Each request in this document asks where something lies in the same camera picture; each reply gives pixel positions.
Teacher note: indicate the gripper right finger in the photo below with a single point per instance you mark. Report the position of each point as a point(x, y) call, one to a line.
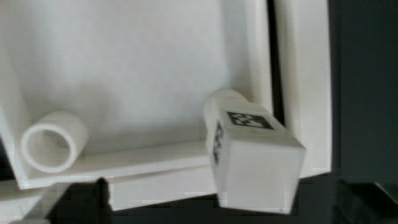
point(366, 207)

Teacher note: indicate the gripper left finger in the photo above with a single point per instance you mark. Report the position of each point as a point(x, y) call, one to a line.
point(74, 204)

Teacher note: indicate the white L-shaped obstacle fence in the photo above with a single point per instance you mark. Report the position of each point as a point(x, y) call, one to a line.
point(56, 138)

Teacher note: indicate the white square table top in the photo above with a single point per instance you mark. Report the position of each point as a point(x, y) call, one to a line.
point(124, 60)

